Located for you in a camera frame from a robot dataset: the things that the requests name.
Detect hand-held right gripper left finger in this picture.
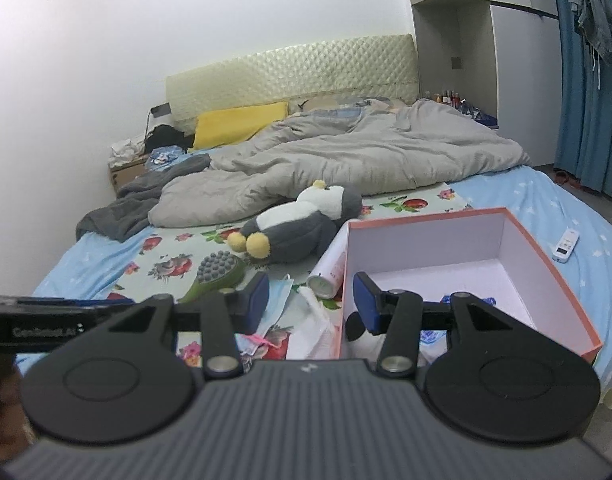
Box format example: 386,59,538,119
106,271,270,380

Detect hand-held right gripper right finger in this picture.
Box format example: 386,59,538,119
353,271,536,379

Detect small panda plush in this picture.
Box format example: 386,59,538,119
345,311,389,360

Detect pink cardboard box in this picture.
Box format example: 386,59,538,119
338,206,604,367

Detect blue printed packet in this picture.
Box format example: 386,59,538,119
438,294,496,309

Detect blue face mask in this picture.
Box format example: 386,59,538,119
234,275,297,358

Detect white pink spray can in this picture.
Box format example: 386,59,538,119
306,247,347,302

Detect green massage brush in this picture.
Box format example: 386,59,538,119
178,250,247,304

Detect grey white penguin plush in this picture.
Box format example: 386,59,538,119
228,180,363,265

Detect light grey duvet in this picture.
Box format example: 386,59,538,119
148,99,532,228

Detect dark grey blanket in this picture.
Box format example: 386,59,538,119
76,154,211,242

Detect blue patterned bag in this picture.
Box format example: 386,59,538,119
148,145,191,168

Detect brown cardboard box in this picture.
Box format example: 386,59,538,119
108,155,152,196

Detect yellow pillow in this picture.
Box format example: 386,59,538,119
192,101,289,151

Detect black bag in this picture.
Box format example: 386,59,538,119
145,125,194,153

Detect white cloth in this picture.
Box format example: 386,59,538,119
108,135,147,168

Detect light blue bed sheet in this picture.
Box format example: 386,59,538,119
16,167,612,401

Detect white remote control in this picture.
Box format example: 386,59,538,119
552,227,581,263

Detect row of small bottles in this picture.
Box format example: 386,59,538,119
421,89,462,109

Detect cream quilted headboard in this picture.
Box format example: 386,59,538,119
166,34,419,133

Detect white wardrobe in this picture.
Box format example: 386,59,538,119
401,0,561,171

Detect blue curtain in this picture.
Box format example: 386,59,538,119
548,0,612,198

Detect hanging grey clothes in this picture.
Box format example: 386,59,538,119
566,0,612,66

